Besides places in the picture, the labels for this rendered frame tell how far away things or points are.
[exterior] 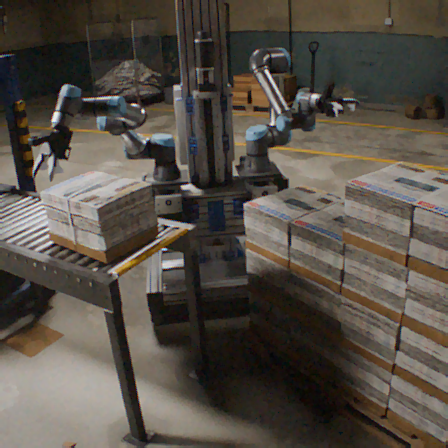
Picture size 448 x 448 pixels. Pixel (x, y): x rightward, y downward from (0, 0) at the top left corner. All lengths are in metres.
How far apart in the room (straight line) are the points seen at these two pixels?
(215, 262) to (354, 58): 6.27
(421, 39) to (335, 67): 1.57
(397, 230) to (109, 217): 1.01
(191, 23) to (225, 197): 0.95
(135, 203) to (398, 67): 7.09
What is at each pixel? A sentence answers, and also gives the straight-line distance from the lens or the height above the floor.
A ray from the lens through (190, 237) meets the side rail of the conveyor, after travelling 2.14.
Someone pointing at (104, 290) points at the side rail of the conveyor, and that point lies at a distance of 1.82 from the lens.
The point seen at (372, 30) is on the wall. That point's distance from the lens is 8.72.
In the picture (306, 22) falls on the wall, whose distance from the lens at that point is 9.10.
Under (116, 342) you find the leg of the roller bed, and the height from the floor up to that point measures 0.54.
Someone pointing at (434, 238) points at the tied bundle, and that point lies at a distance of 1.66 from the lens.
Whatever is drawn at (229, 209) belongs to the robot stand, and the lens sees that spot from 2.77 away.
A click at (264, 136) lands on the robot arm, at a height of 1.01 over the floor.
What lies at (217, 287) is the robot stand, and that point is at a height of 0.22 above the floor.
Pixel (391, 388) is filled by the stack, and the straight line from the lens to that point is 2.06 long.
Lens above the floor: 1.65
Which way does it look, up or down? 23 degrees down
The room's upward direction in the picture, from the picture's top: 3 degrees counter-clockwise
